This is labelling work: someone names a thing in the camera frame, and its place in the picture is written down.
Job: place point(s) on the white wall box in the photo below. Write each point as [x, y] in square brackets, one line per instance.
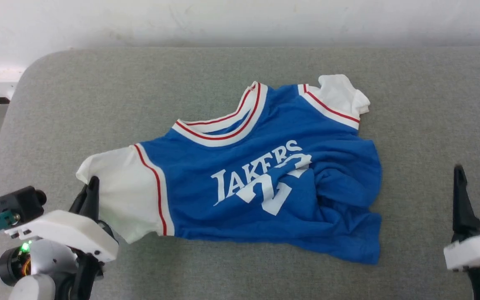
[8, 81]

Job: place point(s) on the blue white Lakers jersey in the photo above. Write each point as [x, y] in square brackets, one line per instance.
[273, 183]

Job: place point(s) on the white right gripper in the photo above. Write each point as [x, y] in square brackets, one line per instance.
[477, 252]

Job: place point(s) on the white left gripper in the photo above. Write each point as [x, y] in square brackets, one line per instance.
[65, 233]

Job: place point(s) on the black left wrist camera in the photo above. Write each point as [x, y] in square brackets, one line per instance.
[17, 204]

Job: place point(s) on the grey fabric sofa cushion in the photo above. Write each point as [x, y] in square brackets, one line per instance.
[240, 66]

